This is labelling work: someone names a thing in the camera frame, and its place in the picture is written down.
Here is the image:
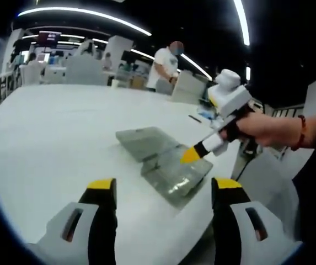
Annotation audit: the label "blue plastic bag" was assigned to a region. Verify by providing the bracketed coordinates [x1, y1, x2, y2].
[197, 109, 214, 120]

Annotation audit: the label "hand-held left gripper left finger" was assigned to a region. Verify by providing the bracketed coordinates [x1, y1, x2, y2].
[36, 178, 119, 265]

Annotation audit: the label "grey partition panel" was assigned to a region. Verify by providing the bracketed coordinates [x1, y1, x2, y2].
[63, 55, 103, 85]

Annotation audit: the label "person's right hand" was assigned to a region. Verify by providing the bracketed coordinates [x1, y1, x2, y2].
[219, 112, 298, 148]

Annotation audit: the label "grey clear guide fixture box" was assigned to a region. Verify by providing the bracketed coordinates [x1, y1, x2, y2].
[115, 126, 214, 208]

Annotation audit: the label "curved ceiling light strip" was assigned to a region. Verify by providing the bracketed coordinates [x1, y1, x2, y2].
[17, 7, 152, 36]

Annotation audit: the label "red bead bracelet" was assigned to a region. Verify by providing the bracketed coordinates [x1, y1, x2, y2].
[291, 114, 308, 151]

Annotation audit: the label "straight ceiling light strip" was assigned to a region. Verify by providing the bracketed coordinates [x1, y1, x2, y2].
[233, 0, 251, 46]

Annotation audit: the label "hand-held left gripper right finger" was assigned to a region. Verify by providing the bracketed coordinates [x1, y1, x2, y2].
[211, 177, 304, 265]

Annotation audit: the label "red wall screen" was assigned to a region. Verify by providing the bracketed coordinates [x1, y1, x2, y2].
[39, 31, 62, 44]

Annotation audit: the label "white partition panel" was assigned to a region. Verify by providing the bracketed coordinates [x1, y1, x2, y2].
[171, 70, 208, 105]

